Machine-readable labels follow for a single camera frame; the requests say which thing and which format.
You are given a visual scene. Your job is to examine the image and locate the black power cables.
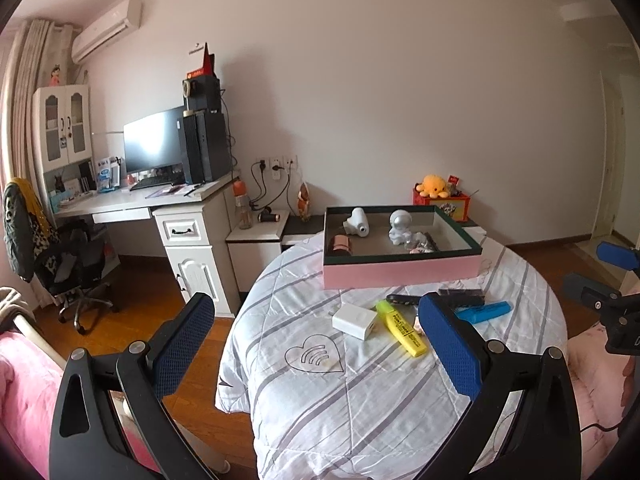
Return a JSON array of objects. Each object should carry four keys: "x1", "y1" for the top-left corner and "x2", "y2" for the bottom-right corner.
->
[{"x1": 248, "y1": 160, "x2": 293, "y2": 211}]

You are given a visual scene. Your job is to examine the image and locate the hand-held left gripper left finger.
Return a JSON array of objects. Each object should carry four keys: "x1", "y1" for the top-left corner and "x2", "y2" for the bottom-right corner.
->
[{"x1": 49, "y1": 291, "x2": 217, "y2": 480}]

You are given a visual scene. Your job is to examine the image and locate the white air conditioner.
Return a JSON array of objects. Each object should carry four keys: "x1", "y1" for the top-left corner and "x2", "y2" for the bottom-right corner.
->
[{"x1": 70, "y1": 0, "x2": 143, "y2": 65}]

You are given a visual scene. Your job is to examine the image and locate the orange capped water bottle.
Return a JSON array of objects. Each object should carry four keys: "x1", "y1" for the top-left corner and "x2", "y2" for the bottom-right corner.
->
[{"x1": 232, "y1": 180, "x2": 253, "y2": 231}]

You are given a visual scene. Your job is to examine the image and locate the red toy box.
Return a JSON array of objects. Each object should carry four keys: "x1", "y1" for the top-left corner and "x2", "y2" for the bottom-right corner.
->
[{"x1": 412, "y1": 187, "x2": 472, "y2": 222}]

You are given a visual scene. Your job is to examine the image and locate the yellow black jacket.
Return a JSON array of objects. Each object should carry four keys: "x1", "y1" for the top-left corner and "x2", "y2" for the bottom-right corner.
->
[{"x1": 2, "y1": 177, "x2": 58, "y2": 283}]

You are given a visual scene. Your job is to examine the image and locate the blue marker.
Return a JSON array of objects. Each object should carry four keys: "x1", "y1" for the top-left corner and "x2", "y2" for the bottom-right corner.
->
[{"x1": 455, "y1": 301, "x2": 512, "y2": 325}]

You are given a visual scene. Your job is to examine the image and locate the white wall sockets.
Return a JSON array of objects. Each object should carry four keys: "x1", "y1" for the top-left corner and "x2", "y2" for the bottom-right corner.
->
[{"x1": 255, "y1": 155, "x2": 299, "y2": 181}]

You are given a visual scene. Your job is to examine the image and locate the white handheld device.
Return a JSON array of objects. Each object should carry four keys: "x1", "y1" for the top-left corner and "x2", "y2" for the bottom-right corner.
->
[{"x1": 343, "y1": 207, "x2": 370, "y2": 237}]

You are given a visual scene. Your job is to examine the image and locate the pink bed quilt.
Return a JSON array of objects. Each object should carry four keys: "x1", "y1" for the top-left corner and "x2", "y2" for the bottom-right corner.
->
[{"x1": 0, "y1": 327, "x2": 631, "y2": 480}]

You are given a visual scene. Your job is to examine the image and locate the black computer monitor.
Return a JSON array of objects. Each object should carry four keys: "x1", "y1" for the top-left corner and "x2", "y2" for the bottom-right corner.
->
[{"x1": 123, "y1": 106, "x2": 187, "y2": 177}]

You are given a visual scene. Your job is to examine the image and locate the black remote control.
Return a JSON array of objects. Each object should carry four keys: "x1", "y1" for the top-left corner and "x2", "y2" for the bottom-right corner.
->
[{"x1": 437, "y1": 288, "x2": 486, "y2": 311}]

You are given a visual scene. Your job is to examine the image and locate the orange octopus plush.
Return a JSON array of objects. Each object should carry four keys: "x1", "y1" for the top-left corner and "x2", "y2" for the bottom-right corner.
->
[{"x1": 416, "y1": 174, "x2": 451, "y2": 199}]

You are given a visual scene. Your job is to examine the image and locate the blue white box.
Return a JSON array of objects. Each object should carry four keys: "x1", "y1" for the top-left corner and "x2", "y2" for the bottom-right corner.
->
[{"x1": 96, "y1": 156, "x2": 123, "y2": 192}]

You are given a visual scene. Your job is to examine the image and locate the black office chair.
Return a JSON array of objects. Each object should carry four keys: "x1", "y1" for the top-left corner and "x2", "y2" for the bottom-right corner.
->
[{"x1": 32, "y1": 220, "x2": 121, "y2": 336}]

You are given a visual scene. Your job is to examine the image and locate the red black carton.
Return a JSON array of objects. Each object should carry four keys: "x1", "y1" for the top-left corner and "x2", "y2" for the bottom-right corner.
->
[{"x1": 186, "y1": 44, "x2": 217, "y2": 80}]

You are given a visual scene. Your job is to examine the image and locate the white charger plug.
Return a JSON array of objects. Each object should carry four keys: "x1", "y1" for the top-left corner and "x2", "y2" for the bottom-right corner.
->
[{"x1": 332, "y1": 303, "x2": 379, "y2": 342}]

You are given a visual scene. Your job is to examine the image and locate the black keyboard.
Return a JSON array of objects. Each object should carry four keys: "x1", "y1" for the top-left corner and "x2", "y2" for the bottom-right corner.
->
[{"x1": 130, "y1": 176, "x2": 186, "y2": 191}]

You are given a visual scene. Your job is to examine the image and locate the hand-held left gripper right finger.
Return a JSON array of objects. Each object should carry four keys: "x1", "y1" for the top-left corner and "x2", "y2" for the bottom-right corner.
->
[{"x1": 417, "y1": 292, "x2": 583, "y2": 480}]

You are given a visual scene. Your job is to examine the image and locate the rose gold box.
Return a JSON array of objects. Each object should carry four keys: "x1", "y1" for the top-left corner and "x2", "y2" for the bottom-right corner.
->
[{"x1": 326, "y1": 234, "x2": 353, "y2": 257}]

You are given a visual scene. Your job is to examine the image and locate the black computer tower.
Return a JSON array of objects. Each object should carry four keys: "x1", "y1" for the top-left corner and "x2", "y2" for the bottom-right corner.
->
[{"x1": 181, "y1": 111, "x2": 233, "y2": 185}]

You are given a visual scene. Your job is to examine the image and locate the dark topped low cabinet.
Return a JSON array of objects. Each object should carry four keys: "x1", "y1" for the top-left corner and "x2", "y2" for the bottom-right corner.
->
[{"x1": 280, "y1": 214, "x2": 488, "y2": 256}]

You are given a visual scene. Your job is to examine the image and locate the white bedside table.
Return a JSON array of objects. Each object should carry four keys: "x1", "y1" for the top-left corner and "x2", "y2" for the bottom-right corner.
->
[{"x1": 225, "y1": 209, "x2": 292, "y2": 295}]

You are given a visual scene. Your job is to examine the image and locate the white door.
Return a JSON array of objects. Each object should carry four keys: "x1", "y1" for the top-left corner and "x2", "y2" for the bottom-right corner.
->
[{"x1": 590, "y1": 72, "x2": 628, "y2": 241}]

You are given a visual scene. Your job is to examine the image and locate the yellow highlighter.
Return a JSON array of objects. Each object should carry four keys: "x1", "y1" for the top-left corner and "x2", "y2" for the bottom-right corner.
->
[{"x1": 375, "y1": 299, "x2": 429, "y2": 358}]

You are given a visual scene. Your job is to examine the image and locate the silver astronaut figurine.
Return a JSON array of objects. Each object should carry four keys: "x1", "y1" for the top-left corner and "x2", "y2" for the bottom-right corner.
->
[{"x1": 389, "y1": 209, "x2": 414, "y2": 246}]

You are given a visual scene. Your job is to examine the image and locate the white desk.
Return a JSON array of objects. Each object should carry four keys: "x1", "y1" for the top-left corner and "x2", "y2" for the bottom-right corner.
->
[{"x1": 50, "y1": 170, "x2": 243, "y2": 318}]

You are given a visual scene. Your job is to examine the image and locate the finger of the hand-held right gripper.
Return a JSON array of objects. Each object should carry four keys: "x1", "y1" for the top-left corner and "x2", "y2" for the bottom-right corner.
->
[
  {"x1": 562, "y1": 273, "x2": 640, "y2": 313},
  {"x1": 597, "y1": 240, "x2": 640, "y2": 272}
]

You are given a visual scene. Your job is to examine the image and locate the beige curtain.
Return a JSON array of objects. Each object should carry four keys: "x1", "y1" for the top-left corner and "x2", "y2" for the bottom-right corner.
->
[{"x1": 0, "y1": 19, "x2": 83, "y2": 196}]

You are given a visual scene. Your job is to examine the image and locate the pink box with dark rim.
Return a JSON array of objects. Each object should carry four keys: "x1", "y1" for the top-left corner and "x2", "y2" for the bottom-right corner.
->
[{"x1": 322, "y1": 205, "x2": 483, "y2": 291}]

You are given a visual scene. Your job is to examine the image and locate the white glass-door cabinet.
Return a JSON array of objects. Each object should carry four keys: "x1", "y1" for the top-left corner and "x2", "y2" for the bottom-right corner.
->
[{"x1": 32, "y1": 84, "x2": 96, "y2": 196}]

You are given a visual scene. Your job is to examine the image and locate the black box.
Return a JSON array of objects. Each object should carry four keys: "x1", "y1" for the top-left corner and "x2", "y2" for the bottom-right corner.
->
[{"x1": 182, "y1": 75, "x2": 222, "y2": 113}]

